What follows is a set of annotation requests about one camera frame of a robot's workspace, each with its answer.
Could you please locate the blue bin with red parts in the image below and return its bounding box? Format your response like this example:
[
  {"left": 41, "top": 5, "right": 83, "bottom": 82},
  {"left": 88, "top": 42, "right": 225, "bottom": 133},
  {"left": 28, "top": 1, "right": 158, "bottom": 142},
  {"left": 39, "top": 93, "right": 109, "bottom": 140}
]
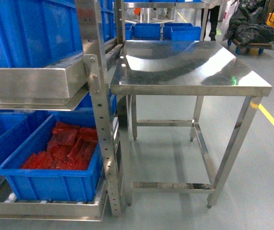
[{"left": 0, "top": 115, "right": 103, "bottom": 202}]

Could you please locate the steel shelf rack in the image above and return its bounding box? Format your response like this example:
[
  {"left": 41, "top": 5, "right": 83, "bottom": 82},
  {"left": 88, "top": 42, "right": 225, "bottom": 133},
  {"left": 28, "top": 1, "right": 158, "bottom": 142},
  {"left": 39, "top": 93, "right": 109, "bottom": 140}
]
[{"left": 0, "top": 0, "right": 126, "bottom": 221}]

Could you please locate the steel work table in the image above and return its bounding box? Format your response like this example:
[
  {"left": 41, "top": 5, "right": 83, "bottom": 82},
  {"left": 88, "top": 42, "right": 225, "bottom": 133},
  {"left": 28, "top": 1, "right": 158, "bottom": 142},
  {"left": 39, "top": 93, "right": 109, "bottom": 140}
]
[{"left": 111, "top": 40, "right": 272, "bottom": 207}]

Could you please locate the blue bin on table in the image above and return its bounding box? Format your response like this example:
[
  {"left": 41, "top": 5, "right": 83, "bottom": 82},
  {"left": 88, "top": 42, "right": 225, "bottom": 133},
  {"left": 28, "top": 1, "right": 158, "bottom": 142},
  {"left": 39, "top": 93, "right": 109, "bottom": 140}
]
[{"left": 171, "top": 26, "right": 202, "bottom": 41}]

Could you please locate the blue bin middle lower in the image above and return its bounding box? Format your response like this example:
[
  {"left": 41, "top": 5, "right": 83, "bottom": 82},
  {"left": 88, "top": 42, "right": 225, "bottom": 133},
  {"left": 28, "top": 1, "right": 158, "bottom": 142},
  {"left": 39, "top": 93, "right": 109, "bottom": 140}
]
[{"left": 0, "top": 111, "right": 49, "bottom": 190}]

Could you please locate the black bagged cart load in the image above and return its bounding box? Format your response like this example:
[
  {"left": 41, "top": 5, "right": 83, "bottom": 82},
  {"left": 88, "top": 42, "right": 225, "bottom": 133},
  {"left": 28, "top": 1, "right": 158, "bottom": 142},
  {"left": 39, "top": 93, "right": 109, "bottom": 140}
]
[{"left": 223, "top": 0, "right": 274, "bottom": 46}]

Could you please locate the large blue upper bin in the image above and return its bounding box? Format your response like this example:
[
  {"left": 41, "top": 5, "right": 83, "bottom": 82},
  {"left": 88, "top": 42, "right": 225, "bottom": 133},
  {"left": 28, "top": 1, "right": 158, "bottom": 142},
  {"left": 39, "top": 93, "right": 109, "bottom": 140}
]
[{"left": 0, "top": 0, "right": 82, "bottom": 68}]

